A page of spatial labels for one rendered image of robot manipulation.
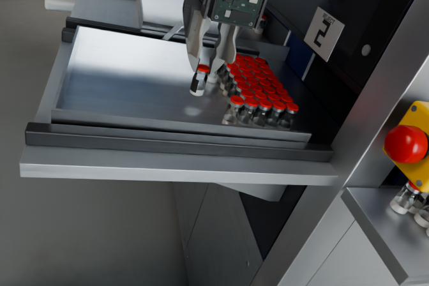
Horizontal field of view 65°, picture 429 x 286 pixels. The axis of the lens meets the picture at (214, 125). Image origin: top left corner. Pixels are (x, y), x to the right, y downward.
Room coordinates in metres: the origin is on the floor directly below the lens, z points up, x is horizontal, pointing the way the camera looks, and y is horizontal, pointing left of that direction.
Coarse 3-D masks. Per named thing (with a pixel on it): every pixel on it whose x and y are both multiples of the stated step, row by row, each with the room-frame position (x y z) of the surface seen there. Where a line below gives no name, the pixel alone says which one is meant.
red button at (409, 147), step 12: (396, 132) 0.32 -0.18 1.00; (408, 132) 0.31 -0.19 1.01; (420, 132) 0.31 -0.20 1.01; (384, 144) 0.32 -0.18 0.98; (396, 144) 0.31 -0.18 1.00; (408, 144) 0.30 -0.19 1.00; (420, 144) 0.30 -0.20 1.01; (396, 156) 0.30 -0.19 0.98; (408, 156) 0.30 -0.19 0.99; (420, 156) 0.30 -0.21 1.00
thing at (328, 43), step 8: (320, 8) 0.59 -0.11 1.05; (320, 16) 0.58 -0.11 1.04; (328, 16) 0.56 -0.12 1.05; (312, 24) 0.59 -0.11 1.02; (320, 24) 0.57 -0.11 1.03; (336, 24) 0.53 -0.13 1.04; (312, 32) 0.58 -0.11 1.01; (328, 32) 0.54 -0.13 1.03; (336, 32) 0.53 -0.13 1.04; (304, 40) 0.59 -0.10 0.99; (312, 40) 0.57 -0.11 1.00; (320, 40) 0.55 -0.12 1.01; (328, 40) 0.53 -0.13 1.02; (336, 40) 0.52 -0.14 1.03; (312, 48) 0.56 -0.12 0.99; (320, 48) 0.54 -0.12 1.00; (328, 48) 0.53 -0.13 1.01; (320, 56) 0.54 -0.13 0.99; (328, 56) 0.52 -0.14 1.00
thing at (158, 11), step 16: (144, 0) 0.90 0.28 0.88; (160, 0) 0.91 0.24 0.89; (176, 0) 0.93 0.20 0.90; (144, 16) 0.78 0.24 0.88; (160, 16) 0.81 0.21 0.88; (176, 16) 0.85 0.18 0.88; (160, 32) 0.67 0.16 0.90; (208, 32) 0.71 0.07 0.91; (256, 48) 0.75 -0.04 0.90; (272, 48) 0.76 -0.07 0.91; (288, 48) 0.78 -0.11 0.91
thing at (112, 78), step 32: (96, 32) 0.54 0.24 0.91; (96, 64) 0.48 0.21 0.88; (128, 64) 0.52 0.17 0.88; (160, 64) 0.55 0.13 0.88; (64, 96) 0.37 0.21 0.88; (96, 96) 0.39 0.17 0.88; (128, 96) 0.42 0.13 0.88; (160, 96) 0.45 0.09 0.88; (192, 96) 0.48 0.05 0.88; (224, 96) 0.51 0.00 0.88; (128, 128) 0.33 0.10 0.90; (160, 128) 0.34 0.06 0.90; (192, 128) 0.36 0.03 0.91; (224, 128) 0.37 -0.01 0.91; (256, 128) 0.39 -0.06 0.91
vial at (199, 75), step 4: (196, 72) 0.47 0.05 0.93; (200, 72) 0.46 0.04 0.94; (204, 72) 0.46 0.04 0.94; (208, 72) 0.47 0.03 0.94; (196, 76) 0.46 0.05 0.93; (200, 76) 0.46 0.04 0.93; (204, 76) 0.46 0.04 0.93; (200, 80) 0.46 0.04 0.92; (204, 80) 0.46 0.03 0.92; (200, 84) 0.46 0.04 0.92; (204, 84) 0.46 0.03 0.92; (200, 88) 0.46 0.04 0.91; (204, 88) 0.47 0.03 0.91; (192, 92) 0.46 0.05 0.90; (196, 92) 0.46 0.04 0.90; (200, 92) 0.46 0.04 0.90
